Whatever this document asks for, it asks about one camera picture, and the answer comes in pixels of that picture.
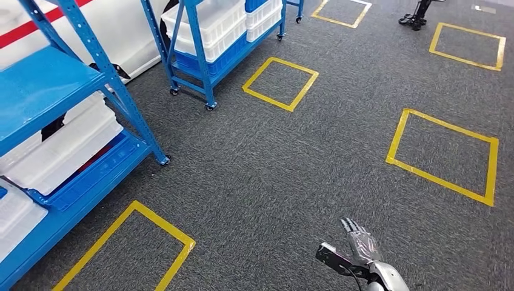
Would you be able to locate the red barrier belt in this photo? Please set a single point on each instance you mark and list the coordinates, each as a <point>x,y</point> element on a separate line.
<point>24,30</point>

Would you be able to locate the yellow floor tape square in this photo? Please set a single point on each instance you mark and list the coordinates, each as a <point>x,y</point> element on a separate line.
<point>164,224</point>

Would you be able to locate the red part in bin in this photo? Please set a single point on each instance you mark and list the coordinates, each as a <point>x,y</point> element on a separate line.
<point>102,154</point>

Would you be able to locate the black stand base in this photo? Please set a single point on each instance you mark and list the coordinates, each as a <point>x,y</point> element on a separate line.
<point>415,20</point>

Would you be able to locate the blue metal shelf rack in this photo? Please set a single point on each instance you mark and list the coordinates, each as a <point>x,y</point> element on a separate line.
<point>40,80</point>

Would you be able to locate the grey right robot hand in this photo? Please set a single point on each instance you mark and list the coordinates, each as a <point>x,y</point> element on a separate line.
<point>361,245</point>

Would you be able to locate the white car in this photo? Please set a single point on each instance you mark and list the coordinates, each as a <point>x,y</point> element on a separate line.
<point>120,32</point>

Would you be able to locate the black part in bin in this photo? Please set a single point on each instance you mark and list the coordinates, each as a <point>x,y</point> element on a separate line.
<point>52,128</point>

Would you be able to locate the white plastic bin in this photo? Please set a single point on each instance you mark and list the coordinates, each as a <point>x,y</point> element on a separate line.
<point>16,221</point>
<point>60,160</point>
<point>265,24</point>

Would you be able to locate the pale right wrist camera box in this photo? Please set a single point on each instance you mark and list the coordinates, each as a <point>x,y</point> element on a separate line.
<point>325,250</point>

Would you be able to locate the blue metal rack with casters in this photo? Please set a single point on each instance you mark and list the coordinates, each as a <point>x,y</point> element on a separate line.
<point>299,10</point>
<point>196,40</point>

